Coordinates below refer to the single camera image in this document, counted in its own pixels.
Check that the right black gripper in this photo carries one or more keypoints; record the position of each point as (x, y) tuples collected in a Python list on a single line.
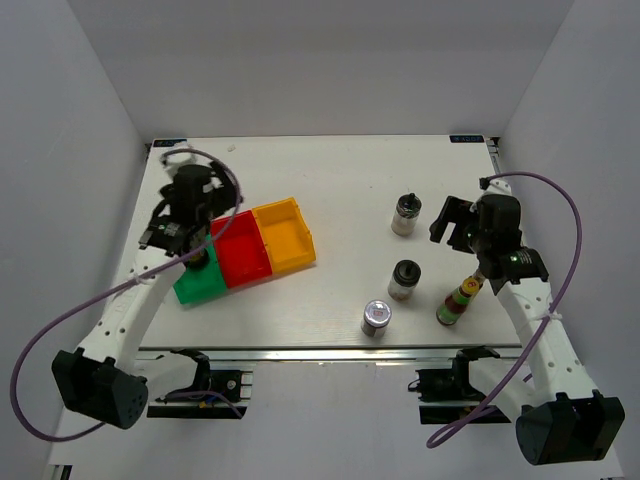
[(456, 211)]

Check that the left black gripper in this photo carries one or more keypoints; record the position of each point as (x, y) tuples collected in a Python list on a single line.
[(224, 202)]

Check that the white spice jar black lid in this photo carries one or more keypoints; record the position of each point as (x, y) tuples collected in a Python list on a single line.
[(406, 214)]

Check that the red lid sauce jar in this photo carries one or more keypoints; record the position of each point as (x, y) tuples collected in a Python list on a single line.
[(200, 257)]

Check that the silver lid jar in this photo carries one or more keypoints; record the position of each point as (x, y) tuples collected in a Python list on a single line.
[(376, 318)]

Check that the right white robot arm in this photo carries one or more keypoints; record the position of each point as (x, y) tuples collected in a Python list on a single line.
[(559, 414)]

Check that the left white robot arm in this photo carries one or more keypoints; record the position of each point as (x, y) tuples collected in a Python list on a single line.
[(100, 379)]

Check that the red plastic bin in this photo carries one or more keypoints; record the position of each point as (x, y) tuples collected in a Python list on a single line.
[(240, 250)]

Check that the left blue table label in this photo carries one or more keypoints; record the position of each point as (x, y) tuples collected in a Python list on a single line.
[(168, 143)]

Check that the blue table label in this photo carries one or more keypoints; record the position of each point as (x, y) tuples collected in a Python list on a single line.
[(168, 143), (463, 138)]

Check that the green plastic bin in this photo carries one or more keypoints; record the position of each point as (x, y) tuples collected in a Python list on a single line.
[(196, 286)]

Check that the red chili sauce bottle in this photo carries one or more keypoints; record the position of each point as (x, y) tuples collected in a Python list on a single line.
[(458, 300)]

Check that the right blue table label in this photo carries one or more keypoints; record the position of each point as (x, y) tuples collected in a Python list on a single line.
[(463, 138)]

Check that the yellow plastic bin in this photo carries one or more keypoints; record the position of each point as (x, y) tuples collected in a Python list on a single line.
[(287, 238)]

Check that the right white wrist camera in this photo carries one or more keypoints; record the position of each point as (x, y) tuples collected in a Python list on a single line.
[(494, 187)]

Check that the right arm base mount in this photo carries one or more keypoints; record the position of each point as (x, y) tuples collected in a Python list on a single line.
[(442, 384)]

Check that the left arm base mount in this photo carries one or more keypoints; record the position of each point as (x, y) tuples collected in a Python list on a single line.
[(210, 385)]

